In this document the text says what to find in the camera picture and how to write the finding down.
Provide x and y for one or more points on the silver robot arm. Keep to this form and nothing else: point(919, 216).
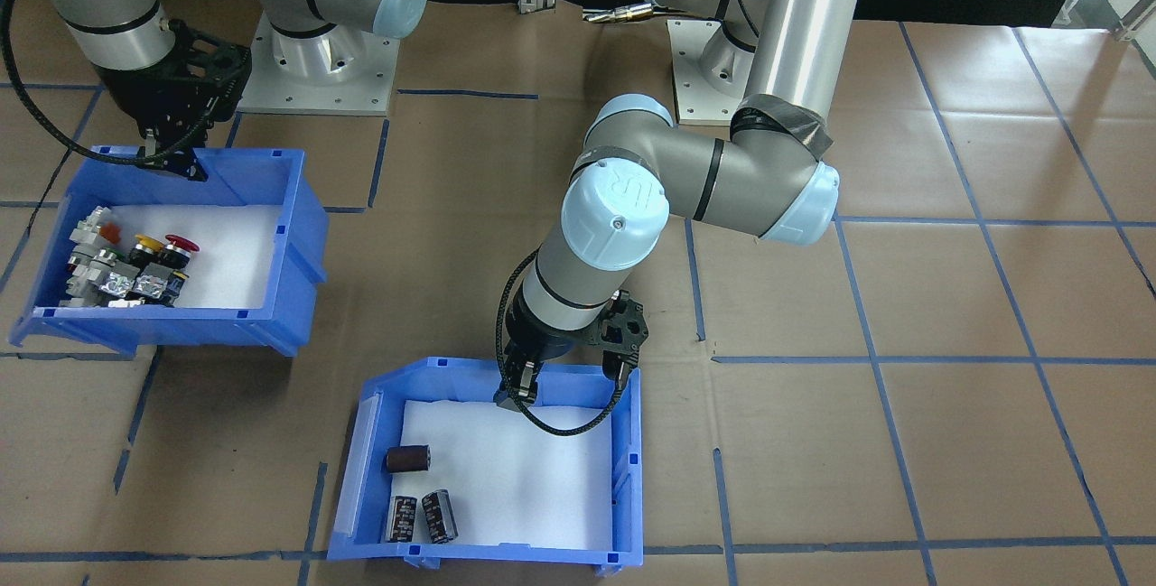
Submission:
point(695, 175)
point(99, 8)

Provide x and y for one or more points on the orange white push button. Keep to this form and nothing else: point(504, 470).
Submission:
point(110, 231)

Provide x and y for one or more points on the red mushroom push button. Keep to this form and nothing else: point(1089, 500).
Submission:
point(181, 245)

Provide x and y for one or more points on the white foam liner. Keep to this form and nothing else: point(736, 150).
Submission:
point(524, 487)
point(226, 261)

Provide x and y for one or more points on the yellow push button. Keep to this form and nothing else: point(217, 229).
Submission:
point(147, 243)

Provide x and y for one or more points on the green push button switch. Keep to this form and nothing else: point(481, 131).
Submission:
point(108, 259)

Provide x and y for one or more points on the blue plastic battery bin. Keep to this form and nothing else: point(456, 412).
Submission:
point(623, 478)

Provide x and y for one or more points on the blue plastic button bin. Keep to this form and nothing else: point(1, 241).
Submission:
point(289, 261)

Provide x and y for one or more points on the plain dark cylindrical battery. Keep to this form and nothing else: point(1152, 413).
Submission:
point(408, 460)

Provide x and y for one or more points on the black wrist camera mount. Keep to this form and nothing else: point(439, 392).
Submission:
point(217, 67)
point(623, 333)

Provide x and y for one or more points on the black printed cylindrical battery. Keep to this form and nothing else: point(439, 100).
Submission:
point(440, 516)
point(402, 518)

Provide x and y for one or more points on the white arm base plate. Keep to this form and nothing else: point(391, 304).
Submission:
point(361, 89)
point(700, 98)

